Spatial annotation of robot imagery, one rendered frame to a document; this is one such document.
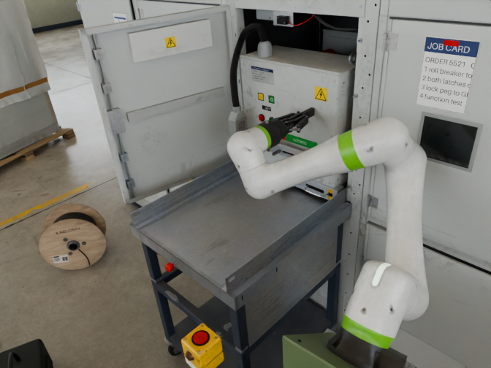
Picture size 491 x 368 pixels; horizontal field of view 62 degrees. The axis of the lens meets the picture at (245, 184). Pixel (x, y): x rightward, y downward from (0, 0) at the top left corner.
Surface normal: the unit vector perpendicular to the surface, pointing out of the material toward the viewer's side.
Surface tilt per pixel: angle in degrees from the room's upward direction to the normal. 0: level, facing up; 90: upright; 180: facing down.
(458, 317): 90
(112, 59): 90
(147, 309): 0
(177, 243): 0
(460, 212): 90
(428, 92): 90
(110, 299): 0
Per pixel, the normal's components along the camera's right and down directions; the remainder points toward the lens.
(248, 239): -0.07, -0.85
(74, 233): 0.29, 0.48
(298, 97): -0.70, 0.41
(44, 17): 0.71, 0.32
